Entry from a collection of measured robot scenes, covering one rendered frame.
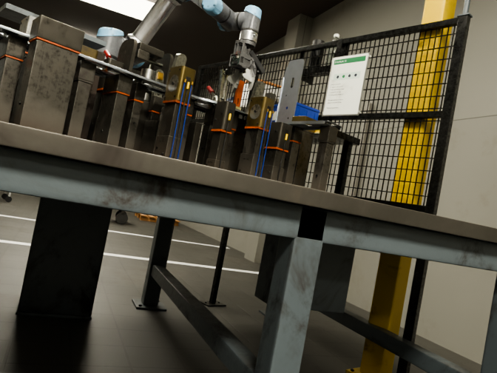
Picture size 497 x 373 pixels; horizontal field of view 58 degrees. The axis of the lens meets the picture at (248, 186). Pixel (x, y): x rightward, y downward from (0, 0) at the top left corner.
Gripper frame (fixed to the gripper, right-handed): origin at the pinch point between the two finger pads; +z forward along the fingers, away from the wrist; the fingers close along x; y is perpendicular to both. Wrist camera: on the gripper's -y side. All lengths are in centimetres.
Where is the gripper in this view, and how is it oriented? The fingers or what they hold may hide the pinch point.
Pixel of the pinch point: (242, 90)
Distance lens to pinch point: 196.4
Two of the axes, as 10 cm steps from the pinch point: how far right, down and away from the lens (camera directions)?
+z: -1.8, 9.8, -0.3
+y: -7.4, -1.5, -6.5
